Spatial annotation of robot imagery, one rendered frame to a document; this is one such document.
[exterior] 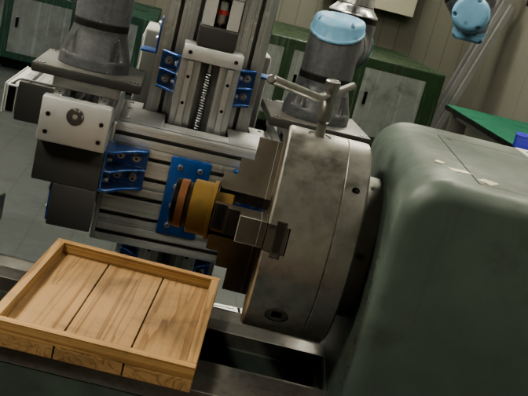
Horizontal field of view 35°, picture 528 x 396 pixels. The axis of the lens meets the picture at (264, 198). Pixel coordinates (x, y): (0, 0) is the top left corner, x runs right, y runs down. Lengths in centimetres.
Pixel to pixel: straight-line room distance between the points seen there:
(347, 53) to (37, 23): 638
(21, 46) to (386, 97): 339
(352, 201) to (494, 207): 20
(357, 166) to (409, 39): 894
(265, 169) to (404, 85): 665
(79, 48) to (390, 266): 93
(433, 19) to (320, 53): 837
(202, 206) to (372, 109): 669
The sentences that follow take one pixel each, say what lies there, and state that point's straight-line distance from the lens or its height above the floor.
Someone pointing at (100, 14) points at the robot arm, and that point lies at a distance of 178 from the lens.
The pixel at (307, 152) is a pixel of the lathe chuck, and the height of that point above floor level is 122.
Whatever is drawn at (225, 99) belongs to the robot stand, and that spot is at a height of 115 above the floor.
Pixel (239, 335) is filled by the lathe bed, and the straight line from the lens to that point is 142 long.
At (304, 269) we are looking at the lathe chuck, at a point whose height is 108.
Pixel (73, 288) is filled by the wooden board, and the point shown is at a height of 89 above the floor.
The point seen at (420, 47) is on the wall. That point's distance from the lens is 1016.
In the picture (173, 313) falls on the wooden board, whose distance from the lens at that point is 139.
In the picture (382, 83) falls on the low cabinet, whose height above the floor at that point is 70.
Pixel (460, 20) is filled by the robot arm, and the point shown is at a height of 145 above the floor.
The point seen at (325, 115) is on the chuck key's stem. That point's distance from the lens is 123.
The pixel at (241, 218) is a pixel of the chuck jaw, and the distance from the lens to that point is 116.
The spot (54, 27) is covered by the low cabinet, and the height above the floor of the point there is 47.
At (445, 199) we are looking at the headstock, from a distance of 107.
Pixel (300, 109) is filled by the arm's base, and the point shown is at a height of 118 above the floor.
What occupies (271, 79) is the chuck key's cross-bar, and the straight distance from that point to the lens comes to 101.
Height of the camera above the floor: 145
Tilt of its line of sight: 15 degrees down
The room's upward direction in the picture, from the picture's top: 14 degrees clockwise
